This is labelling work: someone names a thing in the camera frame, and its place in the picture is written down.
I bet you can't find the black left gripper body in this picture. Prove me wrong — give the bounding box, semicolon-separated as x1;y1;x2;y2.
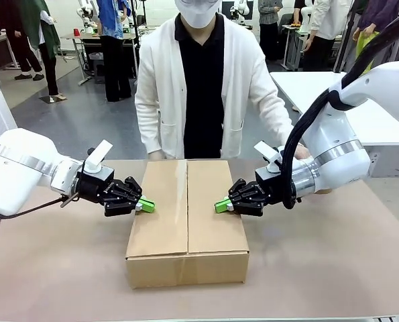
73;166;116;205

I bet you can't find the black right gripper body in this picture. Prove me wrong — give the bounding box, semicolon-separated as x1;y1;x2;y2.
254;166;286;206

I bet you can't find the brown cardboard box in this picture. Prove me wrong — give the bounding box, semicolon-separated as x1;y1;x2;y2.
125;159;251;290

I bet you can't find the person's right forearm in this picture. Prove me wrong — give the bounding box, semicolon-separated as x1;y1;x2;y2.
134;93;164;156

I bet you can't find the person's left forearm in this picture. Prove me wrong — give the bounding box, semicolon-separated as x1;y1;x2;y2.
251;90;296;152

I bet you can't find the person's left hand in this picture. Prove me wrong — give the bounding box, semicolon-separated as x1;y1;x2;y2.
275;144;313;161

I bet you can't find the person in white cardigan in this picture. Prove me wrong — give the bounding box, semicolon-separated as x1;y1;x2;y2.
133;0;312;161

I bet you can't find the white side table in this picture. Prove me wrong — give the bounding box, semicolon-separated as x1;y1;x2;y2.
269;70;399;179

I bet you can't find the bystander in blue shirt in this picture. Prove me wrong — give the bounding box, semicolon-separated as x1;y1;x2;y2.
96;0;133;103

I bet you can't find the grey background work table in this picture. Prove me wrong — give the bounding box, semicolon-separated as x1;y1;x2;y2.
60;30;139;85

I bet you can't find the bystander in green shawl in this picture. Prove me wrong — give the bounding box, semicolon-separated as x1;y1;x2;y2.
17;0;68;101

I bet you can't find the bystander in black clothes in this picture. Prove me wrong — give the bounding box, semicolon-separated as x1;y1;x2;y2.
0;0;45;82

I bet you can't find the yellow green bag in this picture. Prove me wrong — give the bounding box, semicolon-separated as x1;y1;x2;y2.
355;30;381;75

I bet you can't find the bystander in white jacket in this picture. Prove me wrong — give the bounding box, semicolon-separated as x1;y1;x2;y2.
302;0;353;72

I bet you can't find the white face mask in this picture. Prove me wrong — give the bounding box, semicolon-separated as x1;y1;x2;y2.
178;0;218;29

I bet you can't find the bystander in purple top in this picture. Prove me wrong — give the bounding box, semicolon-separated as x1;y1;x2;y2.
352;0;399;74

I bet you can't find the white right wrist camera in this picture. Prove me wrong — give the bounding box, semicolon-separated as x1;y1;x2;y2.
253;140;284;174

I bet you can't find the black corrugated cable hose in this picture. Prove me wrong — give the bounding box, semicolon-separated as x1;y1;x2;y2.
280;13;399;209

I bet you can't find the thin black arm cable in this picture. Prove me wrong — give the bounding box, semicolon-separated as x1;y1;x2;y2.
0;195;83;226

